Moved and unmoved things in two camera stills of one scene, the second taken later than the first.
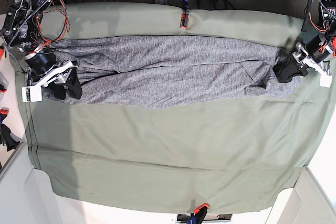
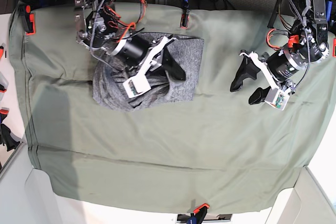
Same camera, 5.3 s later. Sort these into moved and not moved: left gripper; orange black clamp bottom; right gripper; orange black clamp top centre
Moved: left gripper; right gripper
Not moved: orange black clamp top centre; orange black clamp bottom
